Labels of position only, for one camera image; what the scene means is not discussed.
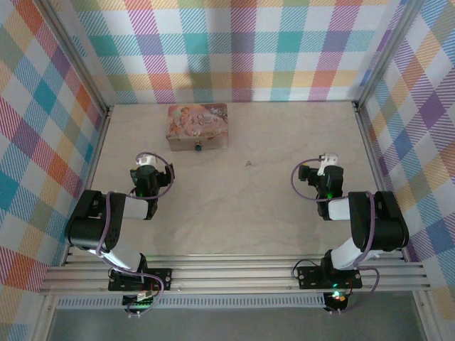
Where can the small silver key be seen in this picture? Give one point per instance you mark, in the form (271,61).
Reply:
(249,163)

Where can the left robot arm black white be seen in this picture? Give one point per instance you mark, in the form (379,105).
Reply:
(89,227)

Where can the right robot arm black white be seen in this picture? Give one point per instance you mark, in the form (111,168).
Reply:
(384,227)

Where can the fairy print keepsake box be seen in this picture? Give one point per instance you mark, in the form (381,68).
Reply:
(197,120)

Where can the small controller circuit board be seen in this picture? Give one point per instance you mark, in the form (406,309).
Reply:
(136,302)
(336,300)

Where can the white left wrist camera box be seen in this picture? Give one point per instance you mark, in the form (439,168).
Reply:
(146,160)

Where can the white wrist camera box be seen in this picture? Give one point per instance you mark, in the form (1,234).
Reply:
(146,160)
(328,160)

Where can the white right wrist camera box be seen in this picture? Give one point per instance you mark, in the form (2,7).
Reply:
(328,160)

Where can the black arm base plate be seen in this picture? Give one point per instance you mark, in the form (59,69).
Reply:
(160,280)
(313,277)

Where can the wide aluminium frame rail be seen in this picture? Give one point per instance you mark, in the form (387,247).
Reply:
(231,280)

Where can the aluminium frame post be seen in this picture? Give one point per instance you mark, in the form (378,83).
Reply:
(385,53)
(424,319)
(73,53)
(44,319)

